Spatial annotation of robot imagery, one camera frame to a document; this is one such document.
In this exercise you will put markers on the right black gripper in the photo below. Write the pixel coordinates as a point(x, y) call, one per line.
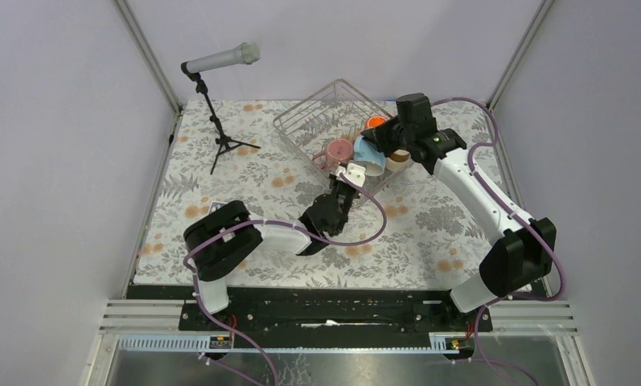
point(379, 137)

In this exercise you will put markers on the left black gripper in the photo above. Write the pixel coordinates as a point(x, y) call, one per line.
point(334, 181)

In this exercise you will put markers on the orange mug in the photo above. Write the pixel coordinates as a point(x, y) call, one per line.
point(374, 121)

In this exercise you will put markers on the light blue mug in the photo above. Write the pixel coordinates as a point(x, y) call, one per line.
point(368, 156)

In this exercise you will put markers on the cream brown-banded cup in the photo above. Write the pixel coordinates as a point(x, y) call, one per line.
point(397, 160)

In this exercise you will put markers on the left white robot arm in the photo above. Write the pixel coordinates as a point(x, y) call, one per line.
point(220, 241)

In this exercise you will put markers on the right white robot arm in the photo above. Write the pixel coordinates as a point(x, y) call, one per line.
point(521, 246)

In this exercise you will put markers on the pink floral mug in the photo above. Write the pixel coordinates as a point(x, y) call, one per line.
point(336, 152)

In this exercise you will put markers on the blue playing card box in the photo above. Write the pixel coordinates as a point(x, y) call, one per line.
point(214, 206)

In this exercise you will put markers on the black microphone tripod stand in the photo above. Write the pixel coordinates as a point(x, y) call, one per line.
point(225, 143)

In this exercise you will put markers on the grey microphone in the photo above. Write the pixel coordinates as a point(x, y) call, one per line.
point(245, 53)

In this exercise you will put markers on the wire dish rack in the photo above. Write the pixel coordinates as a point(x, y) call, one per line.
point(336, 111)

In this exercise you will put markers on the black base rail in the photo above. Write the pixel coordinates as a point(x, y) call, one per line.
point(337, 318)

